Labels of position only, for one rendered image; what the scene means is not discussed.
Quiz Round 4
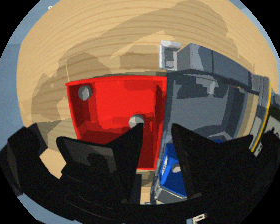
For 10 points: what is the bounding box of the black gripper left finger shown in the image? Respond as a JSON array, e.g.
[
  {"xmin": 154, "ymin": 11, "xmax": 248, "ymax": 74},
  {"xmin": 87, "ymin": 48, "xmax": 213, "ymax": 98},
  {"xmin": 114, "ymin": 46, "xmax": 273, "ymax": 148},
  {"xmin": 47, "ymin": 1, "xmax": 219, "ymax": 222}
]
[{"xmin": 56, "ymin": 123, "xmax": 143, "ymax": 204}]

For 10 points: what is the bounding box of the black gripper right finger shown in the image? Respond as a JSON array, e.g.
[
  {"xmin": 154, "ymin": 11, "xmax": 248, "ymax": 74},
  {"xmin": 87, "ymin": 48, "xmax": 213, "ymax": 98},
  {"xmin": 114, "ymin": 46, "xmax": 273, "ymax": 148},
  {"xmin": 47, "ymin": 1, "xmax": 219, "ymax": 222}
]
[{"xmin": 171, "ymin": 123, "xmax": 253, "ymax": 200}]

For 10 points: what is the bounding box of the grey metal shelf rack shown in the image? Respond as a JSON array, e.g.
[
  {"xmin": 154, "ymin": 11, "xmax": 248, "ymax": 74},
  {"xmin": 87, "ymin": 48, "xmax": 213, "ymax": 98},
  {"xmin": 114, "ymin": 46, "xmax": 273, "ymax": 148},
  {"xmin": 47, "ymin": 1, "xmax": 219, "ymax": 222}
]
[{"xmin": 144, "ymin": 40, "xmax": 270, "ymax": 205}]

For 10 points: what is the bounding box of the olive green case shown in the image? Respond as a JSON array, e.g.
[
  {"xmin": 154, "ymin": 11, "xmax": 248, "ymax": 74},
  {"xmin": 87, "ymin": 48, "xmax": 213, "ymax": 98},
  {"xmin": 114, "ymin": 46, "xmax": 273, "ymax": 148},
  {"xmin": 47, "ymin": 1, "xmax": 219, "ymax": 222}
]
[{"xmin": 253, "ymin": 105, "xmax": 280, "ymax": 181}]

